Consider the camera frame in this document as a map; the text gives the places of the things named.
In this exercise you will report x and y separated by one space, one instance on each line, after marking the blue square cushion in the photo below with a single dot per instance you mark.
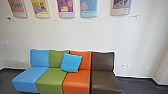
70 62

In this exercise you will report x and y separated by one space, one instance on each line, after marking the orange sofa seat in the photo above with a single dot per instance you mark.
77 83

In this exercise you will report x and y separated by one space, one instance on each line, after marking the brown sofa seat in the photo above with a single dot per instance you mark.
105 81

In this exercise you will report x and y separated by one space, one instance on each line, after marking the green sofa seat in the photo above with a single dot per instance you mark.
51 81

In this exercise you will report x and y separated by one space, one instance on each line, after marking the blue sofa seat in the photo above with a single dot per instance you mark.
28 78

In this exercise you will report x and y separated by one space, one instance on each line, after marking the teal wall poster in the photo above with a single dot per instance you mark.
88 8

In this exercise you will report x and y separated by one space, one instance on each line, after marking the white wall outlet plate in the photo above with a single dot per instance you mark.
147 67
123 66
21 60
129 66
5 42

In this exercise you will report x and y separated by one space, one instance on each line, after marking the purple wall poster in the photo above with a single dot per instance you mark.
65 8

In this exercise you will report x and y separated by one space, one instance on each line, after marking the pink wall poster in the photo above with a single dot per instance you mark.
120 6

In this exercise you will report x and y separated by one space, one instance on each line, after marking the yellow wall poster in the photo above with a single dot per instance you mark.
40 8

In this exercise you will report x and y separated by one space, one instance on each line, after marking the orange wall poster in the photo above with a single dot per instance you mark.
17 7

